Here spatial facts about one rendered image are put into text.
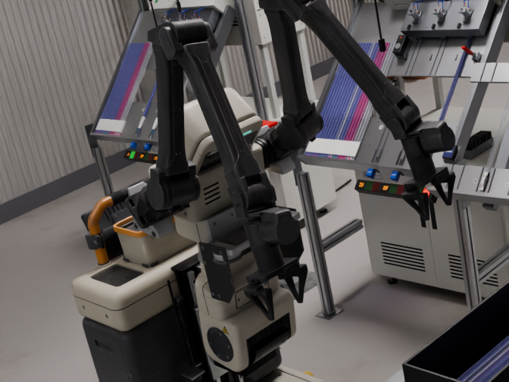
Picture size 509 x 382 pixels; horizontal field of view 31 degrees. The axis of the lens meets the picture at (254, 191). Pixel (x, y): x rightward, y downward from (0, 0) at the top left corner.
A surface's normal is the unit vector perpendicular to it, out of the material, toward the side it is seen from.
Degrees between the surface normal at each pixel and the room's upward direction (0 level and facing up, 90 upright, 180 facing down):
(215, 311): 90
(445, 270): 90
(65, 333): 0
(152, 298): 90
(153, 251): 92
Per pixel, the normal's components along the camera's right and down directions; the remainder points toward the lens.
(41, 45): 0.70, 0.10
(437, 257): -0.69, 0.37
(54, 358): -0.20, -0.92
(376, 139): -0.62, -0.41
